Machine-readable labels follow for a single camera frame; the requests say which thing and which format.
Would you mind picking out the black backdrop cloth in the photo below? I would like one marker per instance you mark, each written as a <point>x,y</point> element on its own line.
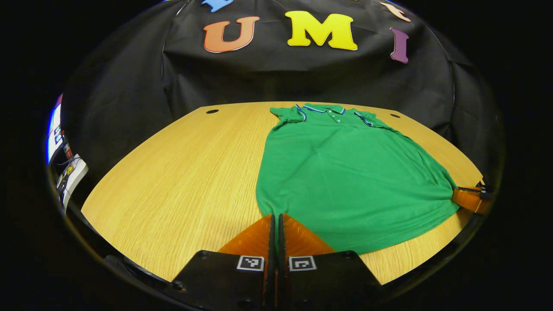
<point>259,82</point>

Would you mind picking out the computer monitor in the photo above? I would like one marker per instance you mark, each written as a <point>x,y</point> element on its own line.
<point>54,134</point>

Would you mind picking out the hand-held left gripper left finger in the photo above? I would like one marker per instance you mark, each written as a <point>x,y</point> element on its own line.
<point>270,242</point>

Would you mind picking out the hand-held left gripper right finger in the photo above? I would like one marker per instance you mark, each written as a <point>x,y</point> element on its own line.
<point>281,242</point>

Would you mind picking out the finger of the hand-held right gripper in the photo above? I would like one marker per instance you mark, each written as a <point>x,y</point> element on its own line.
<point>468,199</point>

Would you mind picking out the green T-shirt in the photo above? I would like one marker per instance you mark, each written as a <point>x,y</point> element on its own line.
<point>345,181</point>

